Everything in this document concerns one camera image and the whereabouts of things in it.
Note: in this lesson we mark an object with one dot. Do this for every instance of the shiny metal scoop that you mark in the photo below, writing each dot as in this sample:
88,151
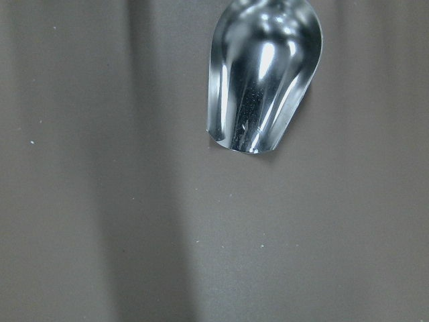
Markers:
263,57

